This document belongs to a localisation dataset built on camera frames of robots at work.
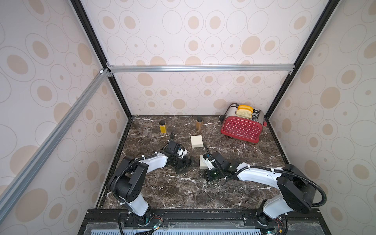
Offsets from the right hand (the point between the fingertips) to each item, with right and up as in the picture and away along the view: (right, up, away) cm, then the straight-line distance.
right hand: (202, 179), depth 84 cm
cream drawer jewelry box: (-2, +20, +23) cm, 30 cm away
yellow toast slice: (+29, +43, +11) cm, 53 cm away
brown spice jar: (0, +33, +23) cm, 40 cm away
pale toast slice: (+28, +39, +11) cm, 50 cm away
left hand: (-3, +7, +2) cm, 8 cm away
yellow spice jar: (-26, +31, +20) cm, 45 cm away
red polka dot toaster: (+29, +29, +12) cm, 43 cm away
